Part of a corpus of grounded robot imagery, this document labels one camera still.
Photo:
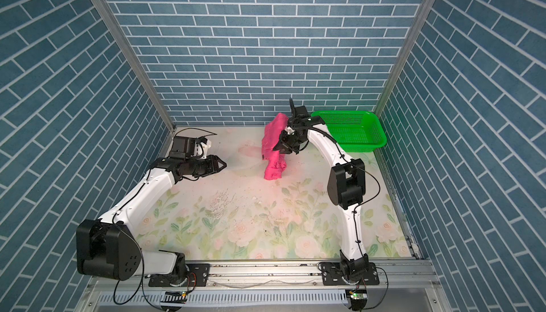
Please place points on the white slotted cable duct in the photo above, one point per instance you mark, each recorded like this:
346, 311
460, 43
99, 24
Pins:
236, 298

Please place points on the aluminium left corner post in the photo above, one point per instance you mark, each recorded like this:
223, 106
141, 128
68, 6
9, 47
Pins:
122, 41

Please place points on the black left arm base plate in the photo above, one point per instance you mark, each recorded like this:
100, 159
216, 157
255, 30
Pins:
195, 275

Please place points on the pink long pants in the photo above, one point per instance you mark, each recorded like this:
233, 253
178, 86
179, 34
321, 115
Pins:
276, 161

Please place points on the green plastic basket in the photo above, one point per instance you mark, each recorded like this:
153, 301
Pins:
355, 131

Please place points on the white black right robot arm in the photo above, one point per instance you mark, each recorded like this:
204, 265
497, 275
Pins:
345, 188

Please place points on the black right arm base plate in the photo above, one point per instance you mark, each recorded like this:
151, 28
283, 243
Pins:
332, 275

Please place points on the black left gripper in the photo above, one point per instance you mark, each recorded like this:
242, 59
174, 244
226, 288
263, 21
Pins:
213, 166

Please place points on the floral table mat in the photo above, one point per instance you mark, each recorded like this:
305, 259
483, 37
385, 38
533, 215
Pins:
238, 214

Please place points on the aluminium corner post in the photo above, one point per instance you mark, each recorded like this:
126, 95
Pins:
122, 41
410, 40

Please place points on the aluminium front rail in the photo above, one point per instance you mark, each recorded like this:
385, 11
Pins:
255, 274

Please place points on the aluminium right corner post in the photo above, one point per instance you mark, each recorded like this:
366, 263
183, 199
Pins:
410, 40

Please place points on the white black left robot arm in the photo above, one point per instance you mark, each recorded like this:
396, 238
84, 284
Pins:
107, 247

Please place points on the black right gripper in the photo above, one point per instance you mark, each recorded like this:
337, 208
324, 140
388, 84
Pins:
284, 145

